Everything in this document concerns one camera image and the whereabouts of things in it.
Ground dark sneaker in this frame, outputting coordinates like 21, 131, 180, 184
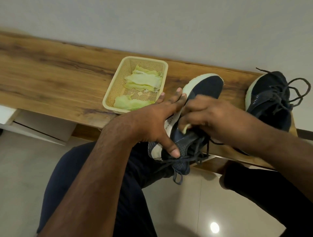
148, 73, 224, 185
245, 71, 294, 132

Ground cream plastic mesh basket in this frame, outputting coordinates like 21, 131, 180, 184
102, 56, 169, 115

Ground grey shoelace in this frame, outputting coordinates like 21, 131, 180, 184
255, 67, 311, 115
154, 135, 224, 185

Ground person's left hand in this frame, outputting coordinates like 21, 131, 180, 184
115, 88, 188, 159

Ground dark baseboard strip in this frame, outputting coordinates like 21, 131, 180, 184
296, 129, 313, 141

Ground person's left forearm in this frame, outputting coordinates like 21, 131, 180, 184
38, 122, 142, 237

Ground person's right hand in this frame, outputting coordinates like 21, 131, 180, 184
178, 94, 255, 149

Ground person's right forearm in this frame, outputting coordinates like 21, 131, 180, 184
244, 122, 313, 203

